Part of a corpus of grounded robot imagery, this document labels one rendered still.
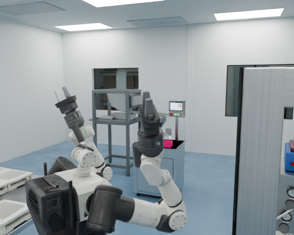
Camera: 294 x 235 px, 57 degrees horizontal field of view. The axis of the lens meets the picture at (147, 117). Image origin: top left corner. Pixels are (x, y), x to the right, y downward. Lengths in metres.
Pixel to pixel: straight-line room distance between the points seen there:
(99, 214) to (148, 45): 5.84
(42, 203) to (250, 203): 0.75
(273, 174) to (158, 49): 6.14
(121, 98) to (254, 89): 4.32
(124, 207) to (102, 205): 0.08
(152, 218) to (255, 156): 0.67
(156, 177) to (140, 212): 0.15
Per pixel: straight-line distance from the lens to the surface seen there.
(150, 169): 0.95
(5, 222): 1.76
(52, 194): 1.06
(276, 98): 0.45
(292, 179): 1.16
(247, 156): 0.47
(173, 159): 3.72
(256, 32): 6.26
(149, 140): 0.89
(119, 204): 1.00
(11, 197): 2.25
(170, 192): 1.05
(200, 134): 6.38
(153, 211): 1.07
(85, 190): 1.08
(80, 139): 1.41
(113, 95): 4.78
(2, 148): 6.34
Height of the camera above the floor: 1.68
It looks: 8 degrees down
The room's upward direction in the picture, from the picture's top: straight up
